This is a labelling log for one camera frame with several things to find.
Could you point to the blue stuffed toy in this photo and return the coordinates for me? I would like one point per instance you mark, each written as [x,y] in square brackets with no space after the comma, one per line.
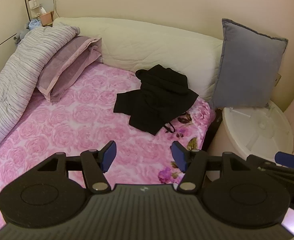
[34,24]

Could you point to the pink rose-print blanket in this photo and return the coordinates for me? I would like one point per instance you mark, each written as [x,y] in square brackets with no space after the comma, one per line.
[74,130]

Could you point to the white round plastic table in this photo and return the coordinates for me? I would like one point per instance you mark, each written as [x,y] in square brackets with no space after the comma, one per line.
[239,130]

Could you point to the grey stuffed toy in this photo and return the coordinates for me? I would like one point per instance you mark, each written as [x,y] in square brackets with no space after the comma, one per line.
[21,36]

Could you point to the wall socket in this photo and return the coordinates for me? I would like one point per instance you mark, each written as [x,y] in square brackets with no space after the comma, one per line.
[278,79]

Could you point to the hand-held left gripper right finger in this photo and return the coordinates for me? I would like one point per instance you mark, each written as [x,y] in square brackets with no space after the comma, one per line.
[179,158]

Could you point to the striped grey quilt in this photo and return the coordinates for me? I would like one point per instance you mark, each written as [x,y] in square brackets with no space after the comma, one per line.
[19,75]

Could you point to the pink tissue box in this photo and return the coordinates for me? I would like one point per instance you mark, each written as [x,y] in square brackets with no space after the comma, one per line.
[46,19]

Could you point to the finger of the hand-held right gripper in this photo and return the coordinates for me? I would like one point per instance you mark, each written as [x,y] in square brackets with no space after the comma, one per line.
[287,160]

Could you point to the cream quilted bolster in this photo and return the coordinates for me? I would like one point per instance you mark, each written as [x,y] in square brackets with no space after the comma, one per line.
[149,45]

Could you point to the black garment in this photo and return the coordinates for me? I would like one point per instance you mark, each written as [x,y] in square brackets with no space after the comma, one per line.
[157,100]

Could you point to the blue-grey cushion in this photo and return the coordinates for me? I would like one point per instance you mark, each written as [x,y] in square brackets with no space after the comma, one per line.
[249,67]

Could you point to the cream wardrobe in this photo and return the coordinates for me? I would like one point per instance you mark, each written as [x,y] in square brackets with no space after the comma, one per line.
[1,25]

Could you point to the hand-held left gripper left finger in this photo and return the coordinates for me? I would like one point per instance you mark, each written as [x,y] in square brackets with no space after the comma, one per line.
[108,156]

